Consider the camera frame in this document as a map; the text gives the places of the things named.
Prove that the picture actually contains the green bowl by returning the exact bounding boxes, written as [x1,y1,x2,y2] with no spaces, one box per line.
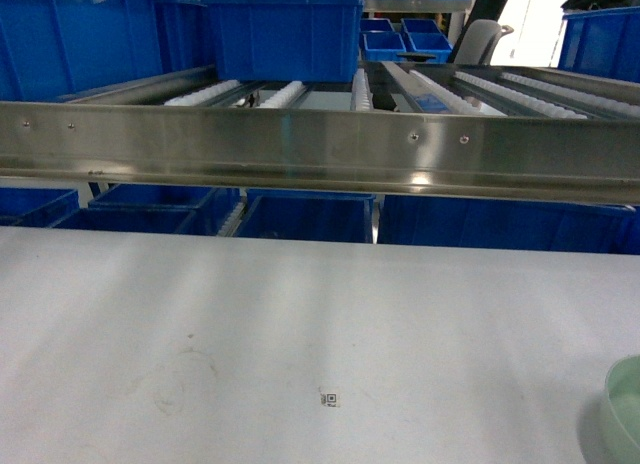
[600,355,639,464]

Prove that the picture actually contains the small blue bin background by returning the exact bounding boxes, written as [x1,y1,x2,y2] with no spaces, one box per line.
[362,32,406,61]

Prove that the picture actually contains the lower blue bin centre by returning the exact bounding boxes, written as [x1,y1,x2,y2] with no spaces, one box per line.
[235,189,375,243]

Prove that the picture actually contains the blue bin on rollers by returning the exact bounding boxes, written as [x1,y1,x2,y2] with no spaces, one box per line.
[203,0,364,83]

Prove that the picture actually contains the large blue bin left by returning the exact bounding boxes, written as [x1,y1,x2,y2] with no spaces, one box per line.
[1,0,214,101]

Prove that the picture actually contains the stainless steel shelf rack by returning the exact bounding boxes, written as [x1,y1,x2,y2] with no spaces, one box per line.
[1,62,639,205]

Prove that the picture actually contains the lower blue bin left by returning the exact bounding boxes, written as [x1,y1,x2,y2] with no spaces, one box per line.
[50,184,240,236]

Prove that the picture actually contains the QR code sticker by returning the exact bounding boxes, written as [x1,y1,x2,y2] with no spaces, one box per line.
[319,389,341,408]

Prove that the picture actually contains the blue bin far right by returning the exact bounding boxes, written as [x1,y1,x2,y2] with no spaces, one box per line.
[558,7,639,83]

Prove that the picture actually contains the lower blue bin right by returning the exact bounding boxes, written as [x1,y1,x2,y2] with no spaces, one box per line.
[378,195,635,253]

